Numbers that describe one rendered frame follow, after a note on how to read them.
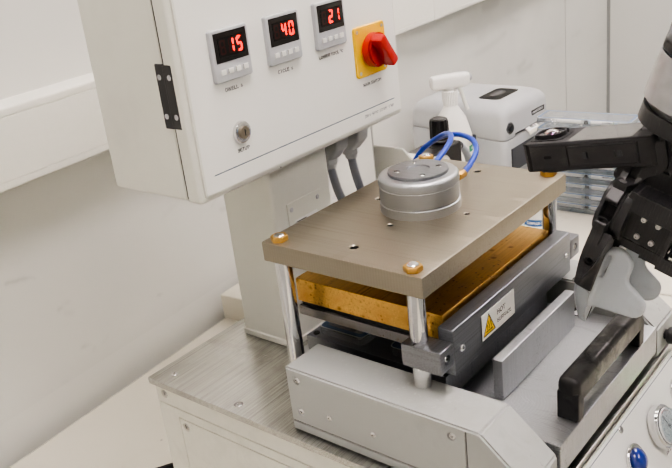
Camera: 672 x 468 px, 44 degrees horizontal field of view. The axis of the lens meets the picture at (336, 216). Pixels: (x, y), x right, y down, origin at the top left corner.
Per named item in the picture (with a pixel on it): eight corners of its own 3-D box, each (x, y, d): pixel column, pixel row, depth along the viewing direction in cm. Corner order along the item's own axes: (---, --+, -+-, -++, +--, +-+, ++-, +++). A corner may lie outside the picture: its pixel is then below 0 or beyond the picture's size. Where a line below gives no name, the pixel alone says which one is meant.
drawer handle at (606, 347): (556, 417, 71) (555, 376, 70) (623, 337, 82) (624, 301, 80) (578, 424, 70) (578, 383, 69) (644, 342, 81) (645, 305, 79)
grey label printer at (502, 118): (412, 173, 189) (406, 99, 183) (460, 147, 202) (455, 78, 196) (510, 188, 173) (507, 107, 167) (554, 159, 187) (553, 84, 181)
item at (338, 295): (299, 313, 84) (287, 226, 80) (421, 233, 99) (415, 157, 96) (447, 356, 73) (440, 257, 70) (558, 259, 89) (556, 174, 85)
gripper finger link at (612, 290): (618, 361, 71) (658, 276, 66) (556, 325, 74) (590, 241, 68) (631, 345, 73) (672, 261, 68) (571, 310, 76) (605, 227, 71)
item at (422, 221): (229, 312, 86) (208, 193, 81) (401, 208, 107) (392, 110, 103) (429, 375, 71) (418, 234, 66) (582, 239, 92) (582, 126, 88)
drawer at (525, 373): (295, 387, 87) (285, 321, 84) (412, 299, 103) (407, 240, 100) (561, 484, 69) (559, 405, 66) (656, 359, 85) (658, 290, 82)
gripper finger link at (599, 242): (582, 299, 69) (619, 211, 64) (566, 289, 70) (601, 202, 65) (605, 276, 72) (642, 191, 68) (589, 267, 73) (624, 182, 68)
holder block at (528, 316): (309, 355, 86) (306, 333, 85) (418, 277, 100) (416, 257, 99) (448, 401, 75) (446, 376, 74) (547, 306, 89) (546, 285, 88)
